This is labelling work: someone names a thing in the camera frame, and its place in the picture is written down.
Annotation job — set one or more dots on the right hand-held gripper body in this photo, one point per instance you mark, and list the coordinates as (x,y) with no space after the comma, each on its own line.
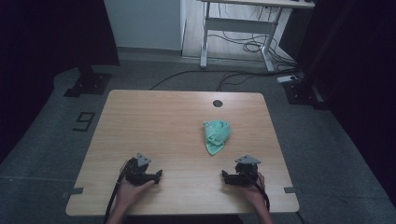
(246,174)

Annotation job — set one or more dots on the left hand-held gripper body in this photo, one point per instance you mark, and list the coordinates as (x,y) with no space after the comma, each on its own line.
(138,172)

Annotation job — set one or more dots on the green cloth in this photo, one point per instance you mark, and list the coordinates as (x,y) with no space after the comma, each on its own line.
(216,135)

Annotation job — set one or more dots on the person's right hand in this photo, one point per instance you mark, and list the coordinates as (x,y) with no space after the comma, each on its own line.
(252,194)

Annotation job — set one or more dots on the person's left hand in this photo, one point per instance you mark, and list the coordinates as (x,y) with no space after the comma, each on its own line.
(130,193)

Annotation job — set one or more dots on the grey tape strip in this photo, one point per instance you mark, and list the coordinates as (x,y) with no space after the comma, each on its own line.
(291,189)
(74,191)

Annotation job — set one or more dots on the black tape floor marking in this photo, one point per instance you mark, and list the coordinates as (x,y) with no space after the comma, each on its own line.
(83,122)

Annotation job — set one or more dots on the white power strip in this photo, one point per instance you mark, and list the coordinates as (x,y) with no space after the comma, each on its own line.
(287,79)

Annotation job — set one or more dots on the dark curtain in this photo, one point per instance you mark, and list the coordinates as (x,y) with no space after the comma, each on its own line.
(358,77)
(46,46)

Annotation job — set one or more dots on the black stand base plate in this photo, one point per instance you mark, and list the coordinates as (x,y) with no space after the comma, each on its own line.
(300,93)
(88,84)

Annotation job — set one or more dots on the white metal desk frame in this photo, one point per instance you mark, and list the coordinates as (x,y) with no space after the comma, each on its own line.
(239,25)

